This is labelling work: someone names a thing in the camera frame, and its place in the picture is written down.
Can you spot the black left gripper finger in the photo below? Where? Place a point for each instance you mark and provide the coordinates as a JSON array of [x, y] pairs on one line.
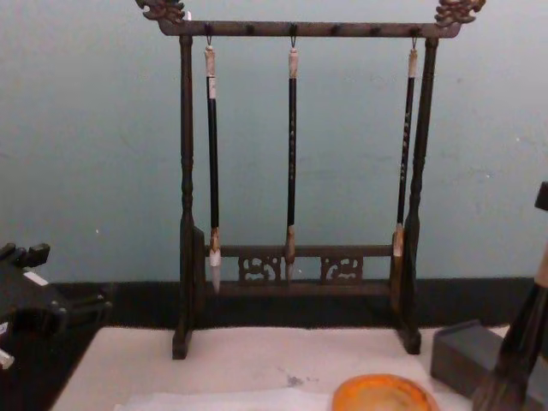
[[83, 310], [39, 254]]

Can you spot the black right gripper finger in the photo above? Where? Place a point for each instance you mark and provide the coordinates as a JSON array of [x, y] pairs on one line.
[[543, 196]]

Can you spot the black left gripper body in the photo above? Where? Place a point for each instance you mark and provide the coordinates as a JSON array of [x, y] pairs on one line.
[[30, 306]]

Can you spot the large dark calligraphy brush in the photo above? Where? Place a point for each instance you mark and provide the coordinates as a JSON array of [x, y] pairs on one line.
[[520, 342]]

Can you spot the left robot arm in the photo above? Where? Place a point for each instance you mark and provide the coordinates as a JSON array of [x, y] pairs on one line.
[[5, 360]]

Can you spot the black table cloth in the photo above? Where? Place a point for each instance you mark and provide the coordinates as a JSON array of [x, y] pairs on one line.
[[141, 306]]

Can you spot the black calligraphy brush, brown tip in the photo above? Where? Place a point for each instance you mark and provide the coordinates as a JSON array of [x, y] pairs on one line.
[[404, 162]]

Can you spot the white felt mat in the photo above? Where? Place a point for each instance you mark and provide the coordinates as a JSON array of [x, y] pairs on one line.
[[240, 359]]

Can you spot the white paper sheet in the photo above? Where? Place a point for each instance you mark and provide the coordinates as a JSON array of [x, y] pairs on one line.
[[222, 400]]

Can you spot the dark carved wooden brush rack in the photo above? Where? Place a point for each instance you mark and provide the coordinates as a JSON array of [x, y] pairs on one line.
[[186, 171]]

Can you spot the dark grey ink stone box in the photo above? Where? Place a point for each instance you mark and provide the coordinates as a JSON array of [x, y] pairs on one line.
[[464, 355]]

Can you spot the orange shallow dish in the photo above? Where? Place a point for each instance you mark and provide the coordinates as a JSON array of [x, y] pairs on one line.
[[385, 396]]

